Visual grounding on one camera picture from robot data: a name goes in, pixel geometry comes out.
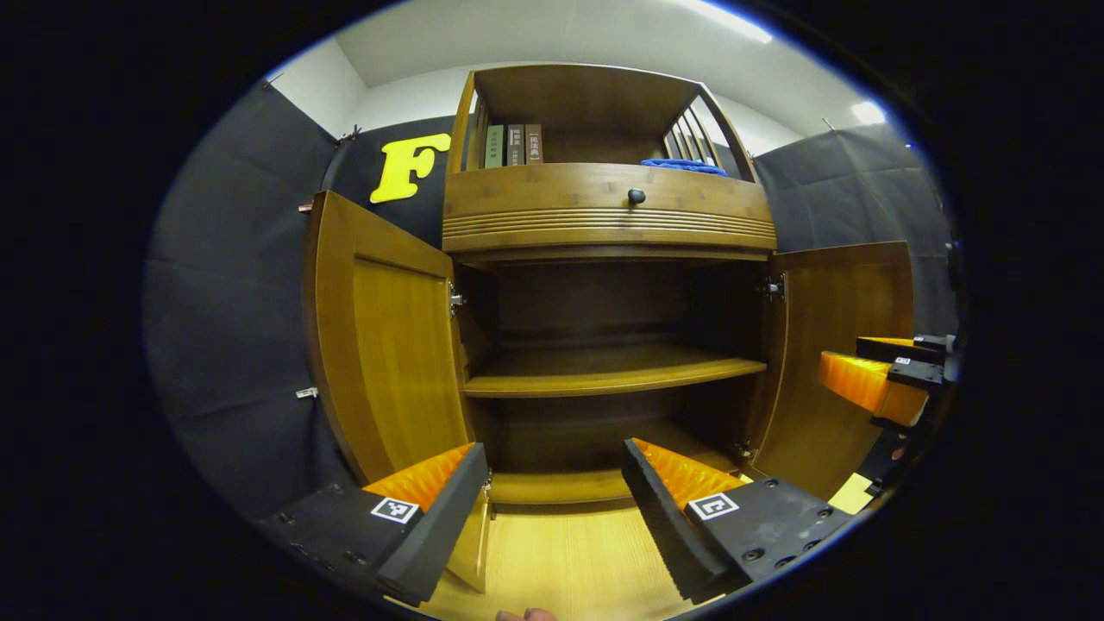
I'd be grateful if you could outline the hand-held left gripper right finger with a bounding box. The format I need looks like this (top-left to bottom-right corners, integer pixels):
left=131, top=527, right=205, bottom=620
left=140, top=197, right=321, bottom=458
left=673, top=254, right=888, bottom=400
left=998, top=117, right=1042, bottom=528
left=621, top=437, right=855, bottom=605

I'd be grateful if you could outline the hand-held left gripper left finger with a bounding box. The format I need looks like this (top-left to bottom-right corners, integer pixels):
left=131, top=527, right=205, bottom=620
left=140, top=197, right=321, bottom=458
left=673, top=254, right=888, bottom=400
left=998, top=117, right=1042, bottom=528
left=259, top=442, right=490, bottom=609

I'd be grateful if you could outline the wooden cabinet door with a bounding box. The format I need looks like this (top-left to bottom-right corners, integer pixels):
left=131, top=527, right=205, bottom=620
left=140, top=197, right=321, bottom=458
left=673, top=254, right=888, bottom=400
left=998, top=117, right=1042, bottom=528
left=302, top=190, right=494, bottom=596
left=746, top=241, right=915, bottom=501

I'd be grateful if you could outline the wooden inner shelf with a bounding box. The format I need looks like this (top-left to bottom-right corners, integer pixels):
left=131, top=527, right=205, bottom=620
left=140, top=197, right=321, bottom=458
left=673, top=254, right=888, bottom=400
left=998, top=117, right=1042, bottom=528
left=463, top=345, right=768, bottom=399

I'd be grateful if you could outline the blue folded towel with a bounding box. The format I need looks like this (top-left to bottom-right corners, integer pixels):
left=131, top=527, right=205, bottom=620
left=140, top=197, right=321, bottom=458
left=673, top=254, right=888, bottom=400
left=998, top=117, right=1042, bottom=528
left=640, top=157, right=728, bottom=178

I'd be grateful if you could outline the wooden ribbed drawer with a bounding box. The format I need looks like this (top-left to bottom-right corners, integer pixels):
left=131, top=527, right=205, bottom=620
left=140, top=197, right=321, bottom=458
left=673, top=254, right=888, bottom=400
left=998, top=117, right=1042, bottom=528
left=442, top=162, right=777, bottom=255

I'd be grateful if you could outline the long ceiling light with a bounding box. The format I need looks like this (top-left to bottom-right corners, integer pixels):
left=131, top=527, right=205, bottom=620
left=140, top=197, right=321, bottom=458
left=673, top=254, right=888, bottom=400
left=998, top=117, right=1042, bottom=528
left=681, top=0, right=775, bottom=44

